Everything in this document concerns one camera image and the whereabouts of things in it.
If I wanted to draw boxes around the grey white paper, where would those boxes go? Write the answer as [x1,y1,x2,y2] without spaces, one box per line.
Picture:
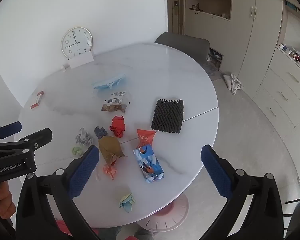
[75,127,94,146]

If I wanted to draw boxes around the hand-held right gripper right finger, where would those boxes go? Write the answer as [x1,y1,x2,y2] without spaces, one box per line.
[201,144,284,240]

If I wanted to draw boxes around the row of shoes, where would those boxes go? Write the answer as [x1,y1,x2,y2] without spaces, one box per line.
[207,47,224,63]

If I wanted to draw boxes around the red white cigarette box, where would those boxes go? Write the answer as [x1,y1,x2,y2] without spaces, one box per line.
[30,90,45,110]

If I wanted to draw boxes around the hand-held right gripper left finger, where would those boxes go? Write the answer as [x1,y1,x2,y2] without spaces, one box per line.
[15,144,100,240]

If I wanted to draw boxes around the orange snack wrapper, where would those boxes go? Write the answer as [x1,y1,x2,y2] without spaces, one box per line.
[136,129,157,149]

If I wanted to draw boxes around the white round wall clock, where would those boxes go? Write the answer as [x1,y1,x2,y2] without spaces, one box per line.
[61,27,93,58]

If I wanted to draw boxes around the beige tall cabinet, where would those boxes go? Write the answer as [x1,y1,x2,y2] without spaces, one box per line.
[184,0,284,100]

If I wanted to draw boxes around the blue face mask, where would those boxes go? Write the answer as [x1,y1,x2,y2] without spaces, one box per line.
[92,74,127,90]

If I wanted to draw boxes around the white slotted waste bin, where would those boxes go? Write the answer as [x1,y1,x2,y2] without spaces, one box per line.
[136,194,190,232]

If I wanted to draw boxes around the beige door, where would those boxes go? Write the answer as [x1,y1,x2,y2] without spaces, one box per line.
[166,0,186,34]

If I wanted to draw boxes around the black foam mesh sleeve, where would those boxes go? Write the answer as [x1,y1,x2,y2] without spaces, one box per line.
[150,99,184,134]

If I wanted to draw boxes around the dark blue paper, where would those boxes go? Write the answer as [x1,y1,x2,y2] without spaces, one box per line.
[94,126,108,139]

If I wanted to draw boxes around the person's leg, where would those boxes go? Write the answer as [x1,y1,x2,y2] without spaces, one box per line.
[97,226,123,240]
[134,229,155,240]

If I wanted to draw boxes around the pastel paper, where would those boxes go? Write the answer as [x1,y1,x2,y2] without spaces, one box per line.
[119,192,136,213]

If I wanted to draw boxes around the pink origami paper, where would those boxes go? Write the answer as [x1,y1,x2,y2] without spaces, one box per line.
[102,164,118,180]

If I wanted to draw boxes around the brown paper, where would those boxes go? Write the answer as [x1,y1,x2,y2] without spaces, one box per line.
[98,136,127,167]

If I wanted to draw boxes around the clear snack packet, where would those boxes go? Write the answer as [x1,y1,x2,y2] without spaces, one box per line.
[101,91,130,114]

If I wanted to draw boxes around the person's left hand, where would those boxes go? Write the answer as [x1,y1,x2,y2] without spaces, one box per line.
[0,181,17,221]

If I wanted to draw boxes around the blue snack packet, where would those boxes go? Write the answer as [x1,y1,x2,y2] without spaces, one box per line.
[133,144,165,183]

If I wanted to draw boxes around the person's left leg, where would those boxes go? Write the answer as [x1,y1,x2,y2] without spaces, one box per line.
[97,226,123,240]

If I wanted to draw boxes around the person's right leg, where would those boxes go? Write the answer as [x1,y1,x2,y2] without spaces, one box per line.
[134,229,155,240]

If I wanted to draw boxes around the white card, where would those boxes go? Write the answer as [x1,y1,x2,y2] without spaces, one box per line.
[68,51,94,69]

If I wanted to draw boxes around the green paper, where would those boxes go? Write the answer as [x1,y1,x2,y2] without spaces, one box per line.
[71,145,85,157]

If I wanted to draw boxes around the white tote bag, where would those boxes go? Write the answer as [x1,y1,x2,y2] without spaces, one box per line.
[222,73,244,95]

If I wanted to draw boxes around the red paper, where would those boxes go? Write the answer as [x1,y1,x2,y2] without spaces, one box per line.
[109,115,127,138]

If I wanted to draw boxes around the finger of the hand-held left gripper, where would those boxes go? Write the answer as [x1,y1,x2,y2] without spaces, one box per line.
[0,121,23,143]
[14,127,53,155]

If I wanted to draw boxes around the grey patterned rug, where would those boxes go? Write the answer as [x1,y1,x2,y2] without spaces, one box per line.
[202,61,225,82]

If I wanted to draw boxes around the beige drawer cabinet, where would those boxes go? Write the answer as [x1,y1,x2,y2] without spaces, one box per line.
[252,46,300,180]

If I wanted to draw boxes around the white wire rack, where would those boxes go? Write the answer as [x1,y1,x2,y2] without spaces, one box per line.
[290,47,300,68]

